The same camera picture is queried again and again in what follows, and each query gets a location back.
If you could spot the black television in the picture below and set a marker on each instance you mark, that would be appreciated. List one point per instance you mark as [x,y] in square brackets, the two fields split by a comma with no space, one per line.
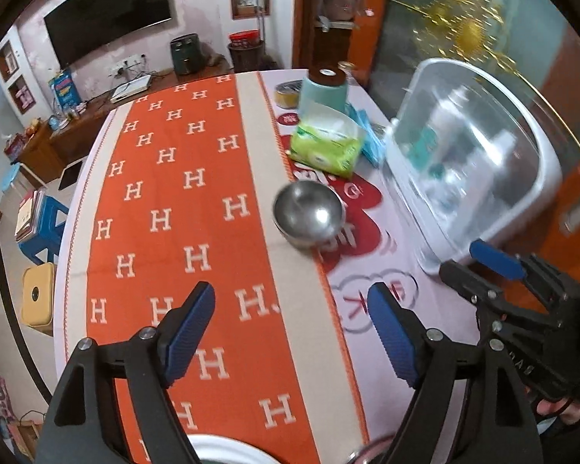
[106,9]

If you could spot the light blue round stool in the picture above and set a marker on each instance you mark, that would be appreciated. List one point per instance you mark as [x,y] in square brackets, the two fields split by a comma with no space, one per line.
[10,176]

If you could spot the person's right hand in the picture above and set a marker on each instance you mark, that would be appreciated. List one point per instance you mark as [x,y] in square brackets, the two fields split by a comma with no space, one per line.
[563,410]

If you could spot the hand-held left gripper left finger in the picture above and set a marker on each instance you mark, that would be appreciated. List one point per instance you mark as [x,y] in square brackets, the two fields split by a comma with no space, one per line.
[188,336]

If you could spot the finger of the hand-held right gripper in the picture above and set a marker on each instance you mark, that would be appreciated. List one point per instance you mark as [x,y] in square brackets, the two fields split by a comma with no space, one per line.
[483,295]
[495,256]

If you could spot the light blue packets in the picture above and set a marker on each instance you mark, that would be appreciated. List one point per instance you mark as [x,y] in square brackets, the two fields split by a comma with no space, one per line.
[374,145]

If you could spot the white sterilizer cabinet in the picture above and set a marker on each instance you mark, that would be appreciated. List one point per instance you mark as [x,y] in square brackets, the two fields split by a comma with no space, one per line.
[512,193]

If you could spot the orange framed glass door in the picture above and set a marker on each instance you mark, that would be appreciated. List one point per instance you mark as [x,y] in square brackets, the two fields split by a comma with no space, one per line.
[373,9]

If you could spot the wooden crate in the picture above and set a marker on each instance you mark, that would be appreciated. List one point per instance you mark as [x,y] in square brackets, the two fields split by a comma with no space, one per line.
[30,440]

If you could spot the small steel bowl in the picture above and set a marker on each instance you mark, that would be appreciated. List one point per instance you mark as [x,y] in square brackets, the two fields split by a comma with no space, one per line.
[309,212]

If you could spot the orange patterned table runner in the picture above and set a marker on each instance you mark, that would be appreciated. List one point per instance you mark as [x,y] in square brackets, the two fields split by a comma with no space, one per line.
[212,241]

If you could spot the teal canister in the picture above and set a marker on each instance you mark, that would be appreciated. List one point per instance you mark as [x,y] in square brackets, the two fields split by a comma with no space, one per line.
[324,96]

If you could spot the red tissue pack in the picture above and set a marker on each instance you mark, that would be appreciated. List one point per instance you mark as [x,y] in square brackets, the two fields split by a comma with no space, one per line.
[14,147]

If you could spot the white set-top box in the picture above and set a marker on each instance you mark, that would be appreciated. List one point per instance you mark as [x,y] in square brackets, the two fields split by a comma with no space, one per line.
[131,88]

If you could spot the dark air fryer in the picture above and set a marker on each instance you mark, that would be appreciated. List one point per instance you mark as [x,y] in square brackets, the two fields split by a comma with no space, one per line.
[187,55]

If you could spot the blue printed box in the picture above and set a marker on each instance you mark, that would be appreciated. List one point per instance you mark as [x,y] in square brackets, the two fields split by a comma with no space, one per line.
[64,89]

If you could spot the blue plastic stool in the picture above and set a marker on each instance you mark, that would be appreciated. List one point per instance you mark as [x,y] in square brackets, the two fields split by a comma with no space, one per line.
[48,232]

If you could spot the yellow tin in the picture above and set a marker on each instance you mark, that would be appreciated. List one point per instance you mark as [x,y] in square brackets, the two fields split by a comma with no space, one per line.
[287,99]

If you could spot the yellow plastic stool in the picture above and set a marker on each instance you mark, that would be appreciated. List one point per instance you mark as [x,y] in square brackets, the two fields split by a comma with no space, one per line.
[36,295]

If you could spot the gold hanging ornament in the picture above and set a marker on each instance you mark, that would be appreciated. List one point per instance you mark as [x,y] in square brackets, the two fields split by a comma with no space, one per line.
[469,34]

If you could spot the stack of books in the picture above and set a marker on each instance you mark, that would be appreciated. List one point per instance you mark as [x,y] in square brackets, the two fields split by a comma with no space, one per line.
[29,215]

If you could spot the white plate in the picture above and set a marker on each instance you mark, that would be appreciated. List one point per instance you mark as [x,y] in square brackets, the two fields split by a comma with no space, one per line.
[232,440]

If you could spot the wooden television cabinet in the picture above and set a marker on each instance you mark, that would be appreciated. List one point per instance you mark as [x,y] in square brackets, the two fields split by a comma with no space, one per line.
[72,135]

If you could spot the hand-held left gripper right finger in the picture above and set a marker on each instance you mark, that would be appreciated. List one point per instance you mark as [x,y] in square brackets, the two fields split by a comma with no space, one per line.
[394,338]

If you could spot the green wet wipes packet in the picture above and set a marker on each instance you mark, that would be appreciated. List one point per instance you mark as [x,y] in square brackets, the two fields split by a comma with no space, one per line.
[328,147]

